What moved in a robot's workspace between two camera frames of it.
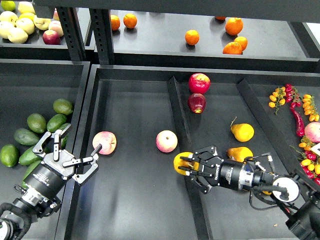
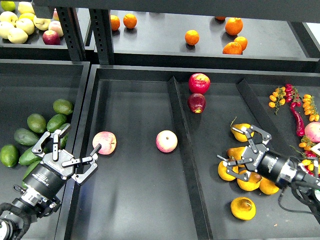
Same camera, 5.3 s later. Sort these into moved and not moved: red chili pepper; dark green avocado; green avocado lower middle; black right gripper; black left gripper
Moved: black right gripper
Not moved: red chili pepper; green avocado lower middle; dark green avocado; black left gripper
